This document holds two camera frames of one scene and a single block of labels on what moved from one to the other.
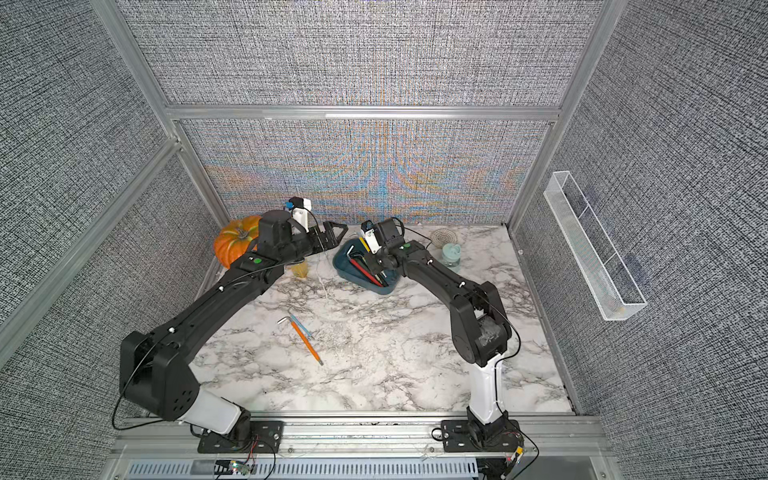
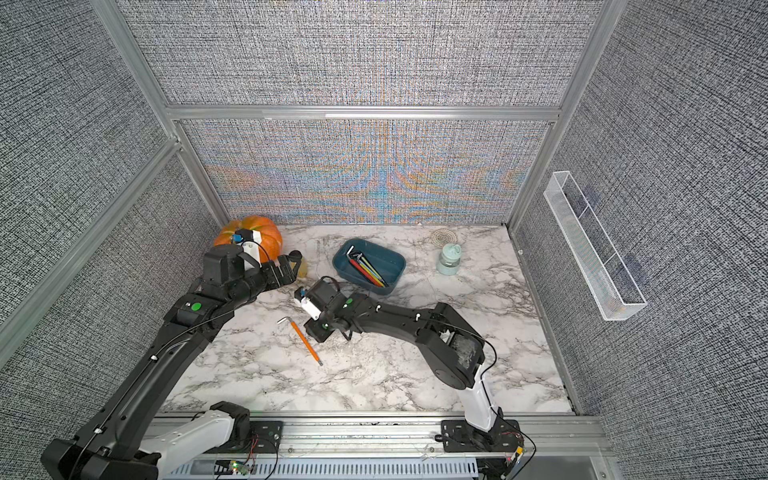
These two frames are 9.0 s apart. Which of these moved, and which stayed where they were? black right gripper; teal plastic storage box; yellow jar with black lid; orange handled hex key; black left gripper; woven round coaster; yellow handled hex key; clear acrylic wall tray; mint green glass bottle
Moved: black left gripper; black right gripper; yellow handled hex key
Stayed: mint green glass bottle; teal plastic storage box; woven round coaster; yellow jar with black lid; clear acrylic wall tray; orange handled hex key
